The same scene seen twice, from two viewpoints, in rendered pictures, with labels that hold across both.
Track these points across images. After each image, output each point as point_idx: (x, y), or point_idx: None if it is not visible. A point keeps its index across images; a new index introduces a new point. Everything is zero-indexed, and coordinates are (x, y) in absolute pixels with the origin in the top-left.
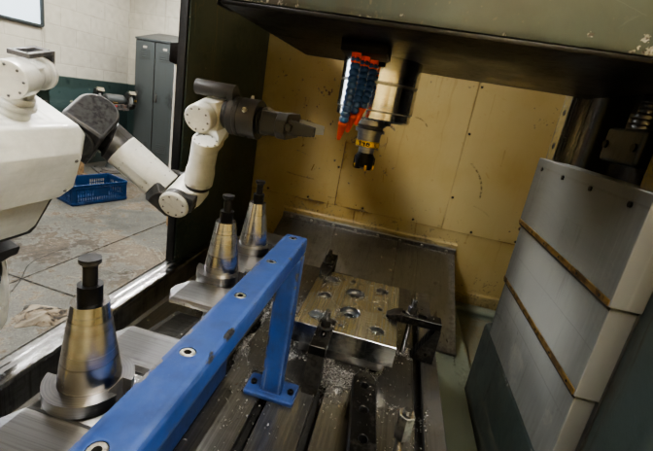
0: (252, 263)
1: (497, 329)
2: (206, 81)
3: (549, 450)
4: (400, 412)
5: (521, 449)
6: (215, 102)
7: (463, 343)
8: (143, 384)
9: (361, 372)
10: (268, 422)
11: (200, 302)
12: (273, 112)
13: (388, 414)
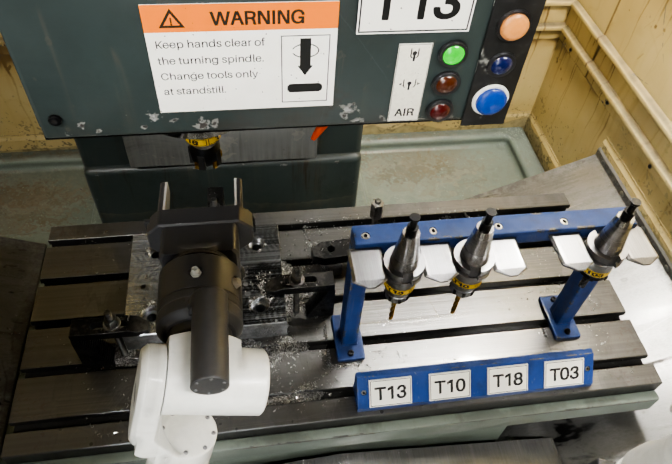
0: (437, 249)
1: (147, 155)
2: (219, 350)
3: (314, 144)
4: (379, 206)
5: (269, 174)
6: (235, 340)
7: (6, 235)
8: (593, 223)
9: (316, 253)
10: (380, 325)
11: (516, 248)
12: (231, 231)
13: None
